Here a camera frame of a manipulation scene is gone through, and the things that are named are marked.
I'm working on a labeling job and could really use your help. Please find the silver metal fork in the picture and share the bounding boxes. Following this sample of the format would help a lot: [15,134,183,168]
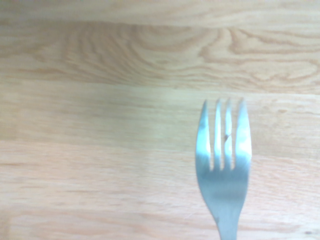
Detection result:
[195,97,253,240]

